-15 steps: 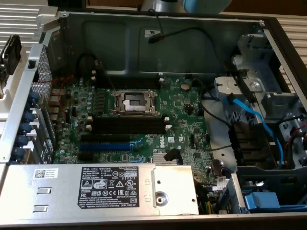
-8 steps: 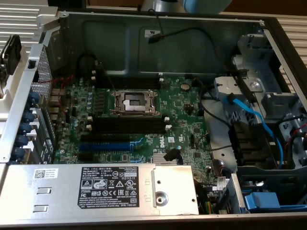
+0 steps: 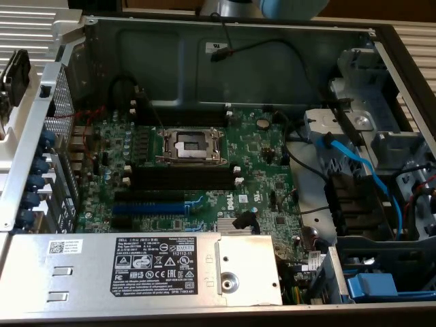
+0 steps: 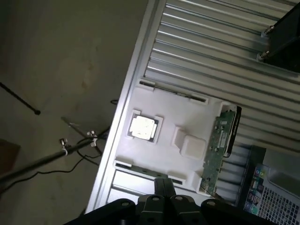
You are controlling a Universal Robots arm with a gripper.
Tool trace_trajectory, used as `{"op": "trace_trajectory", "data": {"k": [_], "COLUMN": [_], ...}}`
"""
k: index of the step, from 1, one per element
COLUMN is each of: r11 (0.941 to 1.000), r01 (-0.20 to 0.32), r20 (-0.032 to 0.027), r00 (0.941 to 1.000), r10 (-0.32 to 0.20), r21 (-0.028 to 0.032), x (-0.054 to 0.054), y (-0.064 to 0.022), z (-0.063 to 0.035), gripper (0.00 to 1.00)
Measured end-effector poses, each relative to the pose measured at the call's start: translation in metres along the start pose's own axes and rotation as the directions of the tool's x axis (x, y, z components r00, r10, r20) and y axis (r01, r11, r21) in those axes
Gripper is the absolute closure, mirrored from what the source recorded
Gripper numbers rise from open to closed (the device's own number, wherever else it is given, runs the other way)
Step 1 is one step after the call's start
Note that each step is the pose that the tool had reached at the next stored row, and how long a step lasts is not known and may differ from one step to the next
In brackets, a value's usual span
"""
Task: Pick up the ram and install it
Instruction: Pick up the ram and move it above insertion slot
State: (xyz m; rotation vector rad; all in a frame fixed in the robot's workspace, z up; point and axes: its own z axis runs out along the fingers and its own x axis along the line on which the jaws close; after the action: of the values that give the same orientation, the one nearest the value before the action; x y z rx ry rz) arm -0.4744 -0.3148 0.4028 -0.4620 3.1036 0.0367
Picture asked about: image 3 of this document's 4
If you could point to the silver blue-capped robot arm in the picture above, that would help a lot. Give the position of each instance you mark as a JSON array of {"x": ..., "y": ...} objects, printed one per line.
[{"x": 289, "y": 8}]

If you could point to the black RAM slot white latches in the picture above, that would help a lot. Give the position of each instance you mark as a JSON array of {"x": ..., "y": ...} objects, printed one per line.
[
  {"x": 184, "y": 175},
  {"x": 184, "y": 122},
  {"x": 184, "y": 187},
  {"x": 184, "y": 111}
]

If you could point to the silver CPU socket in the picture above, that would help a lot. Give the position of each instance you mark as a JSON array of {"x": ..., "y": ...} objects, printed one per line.
[{"x": 190, "y": 146}]

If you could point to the green Dell motherboard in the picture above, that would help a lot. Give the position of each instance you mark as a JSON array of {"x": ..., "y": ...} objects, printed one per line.
[{"x": 259, "y": 163}]

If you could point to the round coin battery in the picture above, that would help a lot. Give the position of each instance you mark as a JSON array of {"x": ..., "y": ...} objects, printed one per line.
[{"x": 262, "y": 123}]

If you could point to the silver finned chipset heatsink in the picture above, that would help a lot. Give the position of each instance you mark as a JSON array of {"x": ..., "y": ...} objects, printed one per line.
[{"x": 226, "y": 225}]

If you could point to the long black expansion slot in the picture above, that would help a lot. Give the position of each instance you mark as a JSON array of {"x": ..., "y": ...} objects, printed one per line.
[{"x": 150, "y": 196}]

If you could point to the thin metal locking lever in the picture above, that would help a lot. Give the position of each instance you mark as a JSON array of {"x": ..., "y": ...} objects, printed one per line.
[{"x": 155, "y": 112}]

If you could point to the blue expansion slot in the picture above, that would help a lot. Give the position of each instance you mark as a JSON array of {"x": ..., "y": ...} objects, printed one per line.
[{"x": 150, "y": 208}]

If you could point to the grey open PC case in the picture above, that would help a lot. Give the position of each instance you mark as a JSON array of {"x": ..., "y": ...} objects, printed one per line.
[{"x": 204, "y": 68}]

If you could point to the short black expansion slot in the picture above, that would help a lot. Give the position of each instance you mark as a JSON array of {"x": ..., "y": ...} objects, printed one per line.
[{"x": 121, "y": 222}]

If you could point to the white case sticker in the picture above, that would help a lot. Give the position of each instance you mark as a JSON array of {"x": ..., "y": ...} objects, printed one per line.
[{"x": 218, "y": 46}]

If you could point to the black printed rating label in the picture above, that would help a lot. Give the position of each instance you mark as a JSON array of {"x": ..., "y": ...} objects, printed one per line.
[{"x": 153, "y": 265}]

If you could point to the large silver port block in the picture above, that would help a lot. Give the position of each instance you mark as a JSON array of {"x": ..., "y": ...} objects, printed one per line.
[
  {"x": 79, "y": 145},
  {"x": 82, "y": 132}
]

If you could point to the grey metal disk bay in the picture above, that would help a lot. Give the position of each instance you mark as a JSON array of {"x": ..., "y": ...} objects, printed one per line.
[{"x": 361, "y": 122}]

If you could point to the silver power supply unit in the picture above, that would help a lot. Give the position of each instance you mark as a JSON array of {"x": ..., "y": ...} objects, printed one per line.
[{"x": 85, "y": 272}]

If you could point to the blue slot retention clip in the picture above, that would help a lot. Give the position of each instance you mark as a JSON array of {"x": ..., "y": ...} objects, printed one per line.
[
  {"x": 25, "y": 216},
  {"x": 47, "y": 139},
  {"x": 41, "y": 165},
  {"x": 30, "y": 199},
  {"x": 34, "y": 182}
]

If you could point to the white QR code sticker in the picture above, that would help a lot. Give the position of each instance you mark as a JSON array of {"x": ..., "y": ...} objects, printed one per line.
[{"x": 64, "y": 246}]

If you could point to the blue plastic disk caddy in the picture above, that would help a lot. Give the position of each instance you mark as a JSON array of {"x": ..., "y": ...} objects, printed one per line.
[{"x": 371, "y": 286}]

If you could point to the black upright computer part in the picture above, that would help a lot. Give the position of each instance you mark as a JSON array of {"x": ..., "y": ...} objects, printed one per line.
[{"x": 17, "y": 78}]

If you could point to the black plastic bracket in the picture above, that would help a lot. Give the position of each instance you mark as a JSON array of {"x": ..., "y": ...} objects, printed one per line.
[{"x": 354, "y": 201}]

